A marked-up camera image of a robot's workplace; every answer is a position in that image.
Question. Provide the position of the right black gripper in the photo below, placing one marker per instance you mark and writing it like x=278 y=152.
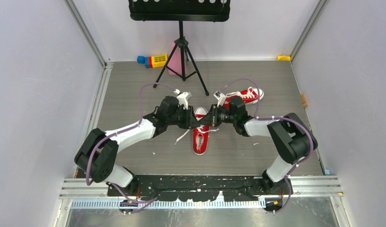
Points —
x=212 y=118

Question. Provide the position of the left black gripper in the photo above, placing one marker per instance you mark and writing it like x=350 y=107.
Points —
x=191 y=121

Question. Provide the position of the red sneaker with laces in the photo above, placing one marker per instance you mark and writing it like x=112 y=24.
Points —
x=201 y=133

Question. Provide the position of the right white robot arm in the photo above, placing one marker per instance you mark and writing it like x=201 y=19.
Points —
x=292 y=139

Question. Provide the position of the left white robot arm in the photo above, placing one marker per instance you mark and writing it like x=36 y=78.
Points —
x=97 y=155

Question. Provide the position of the red sneaker far right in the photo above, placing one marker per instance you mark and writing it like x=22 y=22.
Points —
x=249 y=96

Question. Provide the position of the pink foam block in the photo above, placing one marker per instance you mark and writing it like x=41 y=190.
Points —
x=175 y=61

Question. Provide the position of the black music stand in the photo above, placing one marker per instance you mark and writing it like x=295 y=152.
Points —
x=181 y=11

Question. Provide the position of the colourful toy block stack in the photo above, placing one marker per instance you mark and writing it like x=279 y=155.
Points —
x=156 y=61

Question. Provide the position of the yellow corner object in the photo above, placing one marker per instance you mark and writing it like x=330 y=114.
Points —
x=283 y=58

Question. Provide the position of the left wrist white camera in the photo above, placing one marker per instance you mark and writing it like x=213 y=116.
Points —
x=183 y=98

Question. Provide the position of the wrist white camera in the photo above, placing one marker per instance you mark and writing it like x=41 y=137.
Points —
x=183 y=98
x=221 y=98

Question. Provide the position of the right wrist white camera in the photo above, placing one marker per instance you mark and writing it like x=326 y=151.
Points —
x=221 y=98

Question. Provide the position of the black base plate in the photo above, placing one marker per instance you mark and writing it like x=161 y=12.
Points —
x=200 y=188

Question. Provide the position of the small brown wall block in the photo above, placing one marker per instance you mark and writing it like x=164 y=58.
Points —
x=304 y=100

